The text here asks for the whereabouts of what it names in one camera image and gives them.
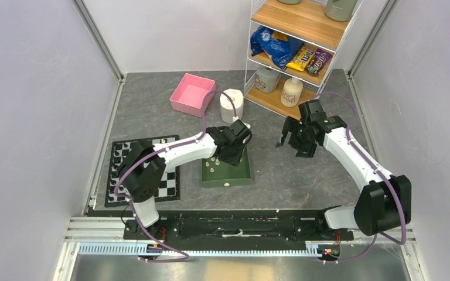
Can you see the pink plastic box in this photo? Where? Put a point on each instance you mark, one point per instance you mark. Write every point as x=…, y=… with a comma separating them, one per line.
x=189, y=95

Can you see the brown candy bag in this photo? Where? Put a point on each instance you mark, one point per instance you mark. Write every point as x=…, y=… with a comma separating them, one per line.
x=317, y=63

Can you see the white toilet paper roll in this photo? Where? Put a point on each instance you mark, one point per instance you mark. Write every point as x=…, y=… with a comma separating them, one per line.
x=231, y=104

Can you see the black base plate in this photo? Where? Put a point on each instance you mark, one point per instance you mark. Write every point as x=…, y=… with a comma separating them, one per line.
x=244, y=229

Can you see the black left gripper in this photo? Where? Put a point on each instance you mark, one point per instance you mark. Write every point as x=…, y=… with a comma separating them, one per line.
x=235, y=160

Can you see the green plastic tray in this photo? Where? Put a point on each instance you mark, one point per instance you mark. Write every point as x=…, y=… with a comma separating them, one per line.
x=215, y=173

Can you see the grey green top bottle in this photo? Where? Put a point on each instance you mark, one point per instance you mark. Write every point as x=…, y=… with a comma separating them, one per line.
x=340, y=10

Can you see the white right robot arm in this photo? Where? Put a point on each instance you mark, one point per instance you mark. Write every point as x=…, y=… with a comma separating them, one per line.
x=384, y=202

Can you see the white cable duct rail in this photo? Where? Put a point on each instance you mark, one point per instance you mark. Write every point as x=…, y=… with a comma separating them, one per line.
x=145, y=249

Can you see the white wire wooden shelf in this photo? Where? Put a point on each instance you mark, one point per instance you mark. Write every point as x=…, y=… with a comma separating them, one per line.
x=306, y=21

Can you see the cream soap bottle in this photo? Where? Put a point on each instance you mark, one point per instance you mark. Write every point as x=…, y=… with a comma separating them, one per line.
x=291, y=92

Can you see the black white chessboard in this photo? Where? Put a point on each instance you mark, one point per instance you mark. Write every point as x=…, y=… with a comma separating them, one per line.
x=168, y=189

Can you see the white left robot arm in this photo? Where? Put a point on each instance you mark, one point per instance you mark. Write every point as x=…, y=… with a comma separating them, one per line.
x=141, y=171

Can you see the yellow candy bag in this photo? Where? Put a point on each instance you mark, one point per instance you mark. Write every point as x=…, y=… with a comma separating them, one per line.
x=302, y=58

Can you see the grey jug on shelf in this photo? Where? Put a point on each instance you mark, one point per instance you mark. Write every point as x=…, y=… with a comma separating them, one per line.
x=266, y=79

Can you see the blue plastic bag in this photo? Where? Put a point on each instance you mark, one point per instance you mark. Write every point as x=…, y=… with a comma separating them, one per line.
x=279, y=47

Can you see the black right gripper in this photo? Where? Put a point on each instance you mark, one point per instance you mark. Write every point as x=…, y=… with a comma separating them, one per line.
x=304, y=150

